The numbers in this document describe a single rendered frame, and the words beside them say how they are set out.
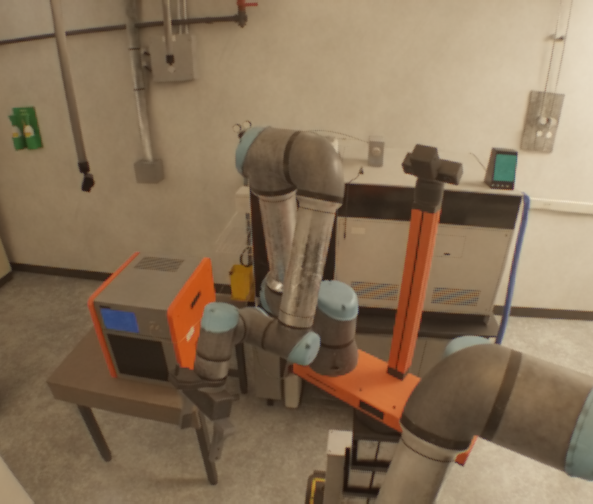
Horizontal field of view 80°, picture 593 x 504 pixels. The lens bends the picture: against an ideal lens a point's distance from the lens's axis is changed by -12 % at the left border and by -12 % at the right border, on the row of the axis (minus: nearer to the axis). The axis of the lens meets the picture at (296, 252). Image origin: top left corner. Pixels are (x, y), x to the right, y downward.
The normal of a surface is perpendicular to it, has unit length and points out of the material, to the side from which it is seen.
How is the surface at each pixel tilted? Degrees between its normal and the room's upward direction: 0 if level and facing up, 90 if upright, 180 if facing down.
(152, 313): 90
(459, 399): 62
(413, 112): 90
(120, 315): 90
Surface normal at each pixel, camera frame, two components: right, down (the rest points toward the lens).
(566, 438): -0.52, -0.01
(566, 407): -0.36, -0.45
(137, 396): 0.00, -0.88
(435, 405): -0.72, -0.21
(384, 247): -0.15, 0.47
